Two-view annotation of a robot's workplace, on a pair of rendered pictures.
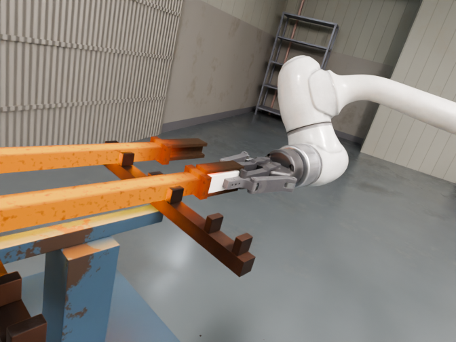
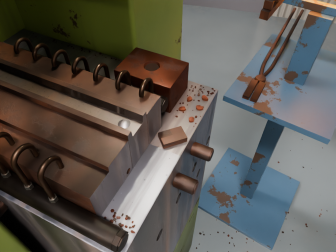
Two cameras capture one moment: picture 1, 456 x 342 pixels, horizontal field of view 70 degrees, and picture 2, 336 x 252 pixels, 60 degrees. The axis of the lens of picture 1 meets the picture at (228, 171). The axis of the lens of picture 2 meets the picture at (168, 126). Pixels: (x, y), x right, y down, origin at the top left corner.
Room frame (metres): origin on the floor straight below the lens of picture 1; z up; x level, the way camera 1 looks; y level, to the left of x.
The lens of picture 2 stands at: (-0.14, -0.53, 1.32)
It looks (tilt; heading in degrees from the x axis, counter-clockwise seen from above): 49 degrees down; 85
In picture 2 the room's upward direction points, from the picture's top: straight up
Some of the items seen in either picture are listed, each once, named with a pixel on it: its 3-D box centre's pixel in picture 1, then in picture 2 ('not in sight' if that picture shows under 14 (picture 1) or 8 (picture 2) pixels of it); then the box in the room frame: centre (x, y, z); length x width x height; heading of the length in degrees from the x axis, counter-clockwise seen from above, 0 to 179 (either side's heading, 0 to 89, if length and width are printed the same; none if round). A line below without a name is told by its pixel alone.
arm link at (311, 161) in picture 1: (295, 165); not in sight; (0.65, -0.13, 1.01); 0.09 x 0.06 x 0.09; 51
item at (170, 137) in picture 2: not in sight; (172, 137); (-0.10, -0.21, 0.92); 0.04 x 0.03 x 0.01; 16
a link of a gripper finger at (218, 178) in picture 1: (220, 181); not in sight; (0.47, 0.01, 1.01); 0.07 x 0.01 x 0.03; 141
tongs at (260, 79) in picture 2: not in sight; (278, 46); (0.31, 0.30, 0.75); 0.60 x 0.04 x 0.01; 56
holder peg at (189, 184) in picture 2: not in sight; (185, 183); (-0.09, -0.27, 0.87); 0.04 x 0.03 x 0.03; 149
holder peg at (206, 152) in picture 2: not in sight; (202, 151); (-0.05, -0.21, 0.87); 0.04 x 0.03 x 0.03; 149
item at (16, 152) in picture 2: not in sight; (29, 167); (-0.31, -0.29, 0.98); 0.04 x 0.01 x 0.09; 59
